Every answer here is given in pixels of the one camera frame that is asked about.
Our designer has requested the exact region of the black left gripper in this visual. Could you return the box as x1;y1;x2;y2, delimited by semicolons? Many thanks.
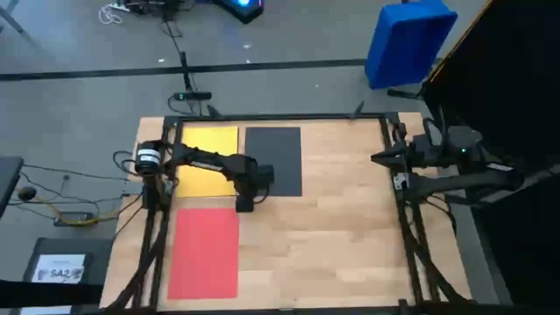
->
234;168;260;214

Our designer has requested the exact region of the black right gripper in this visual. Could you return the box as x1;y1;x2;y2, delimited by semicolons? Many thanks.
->
370;133;444;170

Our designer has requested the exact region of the black paper sheet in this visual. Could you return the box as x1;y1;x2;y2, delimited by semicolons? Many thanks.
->
244;126;303;198

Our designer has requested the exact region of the yellow paper sheet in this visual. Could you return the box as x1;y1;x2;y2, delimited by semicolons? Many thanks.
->
176;125;240;199

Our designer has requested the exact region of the white paper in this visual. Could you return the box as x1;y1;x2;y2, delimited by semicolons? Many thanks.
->
19;304;74;315

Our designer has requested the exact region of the silver mounting plate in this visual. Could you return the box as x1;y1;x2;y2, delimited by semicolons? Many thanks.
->
392;172;410;192

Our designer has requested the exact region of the red paper sheet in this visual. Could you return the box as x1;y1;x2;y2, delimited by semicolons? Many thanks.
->
167;207;241;301

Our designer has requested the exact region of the black stand foot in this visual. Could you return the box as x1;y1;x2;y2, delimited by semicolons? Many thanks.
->
387;87;428;101

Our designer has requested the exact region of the blue plastic crate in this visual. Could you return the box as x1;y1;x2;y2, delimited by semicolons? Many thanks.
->
364;0;459;91

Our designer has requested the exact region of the black hub green light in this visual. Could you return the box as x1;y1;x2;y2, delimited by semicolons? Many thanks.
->
173;90;214;102

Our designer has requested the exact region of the black floor tape line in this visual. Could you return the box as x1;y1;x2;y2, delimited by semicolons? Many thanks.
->
0;59;368;83

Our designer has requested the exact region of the grey metal base bar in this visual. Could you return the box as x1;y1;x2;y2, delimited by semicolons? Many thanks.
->
480;164;560;205

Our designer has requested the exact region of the black partition panel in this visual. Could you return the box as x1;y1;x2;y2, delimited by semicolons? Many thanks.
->
422;0;560;315

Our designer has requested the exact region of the black floor power box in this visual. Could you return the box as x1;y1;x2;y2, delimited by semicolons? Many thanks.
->
53;211;95;228

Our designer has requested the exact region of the black computer tower blue light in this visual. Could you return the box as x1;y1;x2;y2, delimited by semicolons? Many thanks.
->
213;0;266;25

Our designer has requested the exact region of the white printed label sheet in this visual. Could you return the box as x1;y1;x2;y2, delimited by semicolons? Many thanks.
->
31;253;87;284

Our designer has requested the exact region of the black bar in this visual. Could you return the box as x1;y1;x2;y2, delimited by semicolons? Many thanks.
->
0;279;105;309

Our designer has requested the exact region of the grey chair leg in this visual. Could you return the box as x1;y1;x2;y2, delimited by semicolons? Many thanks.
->
0;0;39;47

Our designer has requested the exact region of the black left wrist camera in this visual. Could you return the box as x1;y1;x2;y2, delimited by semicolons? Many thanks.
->
256;164;276;186

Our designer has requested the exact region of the black metal table frame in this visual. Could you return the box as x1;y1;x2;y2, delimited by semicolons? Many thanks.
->
104;100;476;315

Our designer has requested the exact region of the black cable cover strip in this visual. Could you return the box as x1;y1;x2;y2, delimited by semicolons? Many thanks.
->
179;51;193;92

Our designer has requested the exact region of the black floor cable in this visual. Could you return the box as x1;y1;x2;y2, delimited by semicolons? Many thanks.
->
21;164;132;181

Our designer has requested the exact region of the black cable bundle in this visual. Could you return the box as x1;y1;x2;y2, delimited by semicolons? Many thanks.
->
126;0;196;23

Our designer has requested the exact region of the white cable coil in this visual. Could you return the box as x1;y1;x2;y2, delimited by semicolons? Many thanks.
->
98;3;124;25

